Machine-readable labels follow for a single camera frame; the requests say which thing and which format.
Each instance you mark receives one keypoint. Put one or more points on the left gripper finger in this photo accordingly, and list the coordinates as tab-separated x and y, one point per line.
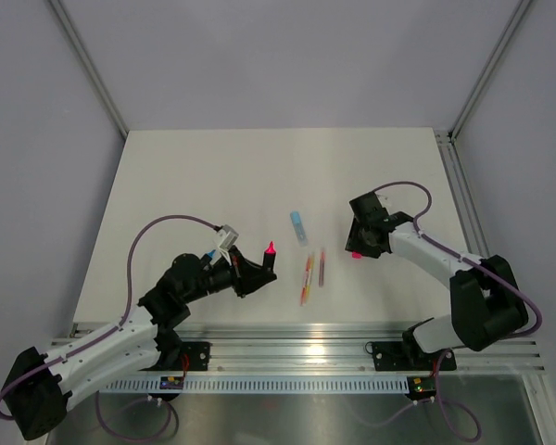
257	280
244	265

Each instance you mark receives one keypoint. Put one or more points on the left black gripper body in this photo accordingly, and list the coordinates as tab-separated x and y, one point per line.
234	267

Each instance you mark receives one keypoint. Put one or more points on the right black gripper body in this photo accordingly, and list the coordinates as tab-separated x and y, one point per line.
363	228

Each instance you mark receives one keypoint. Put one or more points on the black pink highlighter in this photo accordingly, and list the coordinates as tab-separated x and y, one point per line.
269	257

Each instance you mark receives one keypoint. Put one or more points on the grey purple marker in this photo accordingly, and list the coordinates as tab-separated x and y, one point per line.
321	273

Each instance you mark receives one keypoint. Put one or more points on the yellow highlighter pen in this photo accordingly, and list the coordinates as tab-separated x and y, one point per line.
308	278

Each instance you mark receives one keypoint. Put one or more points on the thin red pen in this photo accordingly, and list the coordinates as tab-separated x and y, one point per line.
302	285

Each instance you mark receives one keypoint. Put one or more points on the light blue highlighter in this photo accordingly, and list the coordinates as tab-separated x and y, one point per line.
299	229

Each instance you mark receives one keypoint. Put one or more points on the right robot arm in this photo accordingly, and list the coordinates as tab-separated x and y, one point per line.
485	306

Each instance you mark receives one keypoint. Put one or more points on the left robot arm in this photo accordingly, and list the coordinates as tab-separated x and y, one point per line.
42	387

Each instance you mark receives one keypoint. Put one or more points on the black blue highlighter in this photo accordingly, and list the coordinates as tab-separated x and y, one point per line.
207	258

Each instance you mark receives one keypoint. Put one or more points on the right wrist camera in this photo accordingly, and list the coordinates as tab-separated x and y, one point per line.
385	201

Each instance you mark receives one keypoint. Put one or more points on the aluminium mounting rail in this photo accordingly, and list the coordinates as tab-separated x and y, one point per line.
336	349

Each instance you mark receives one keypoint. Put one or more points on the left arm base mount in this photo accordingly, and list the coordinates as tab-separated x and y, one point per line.
193	358

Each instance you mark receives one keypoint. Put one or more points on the aluminium side rail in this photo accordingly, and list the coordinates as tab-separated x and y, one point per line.
462	196

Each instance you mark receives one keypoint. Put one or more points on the white slotted cable duct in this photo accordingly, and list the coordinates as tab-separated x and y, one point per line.
293	384

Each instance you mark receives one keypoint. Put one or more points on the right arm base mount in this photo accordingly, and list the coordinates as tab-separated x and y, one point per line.
390	356

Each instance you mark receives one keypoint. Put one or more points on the aluminium frame post right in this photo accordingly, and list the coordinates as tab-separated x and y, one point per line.
493	62

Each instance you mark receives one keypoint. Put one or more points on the aluminium frame post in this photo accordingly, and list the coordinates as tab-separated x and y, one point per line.
78	48
493	62

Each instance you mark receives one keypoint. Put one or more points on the aluminium frame post left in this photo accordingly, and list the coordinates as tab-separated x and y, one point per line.
78	48

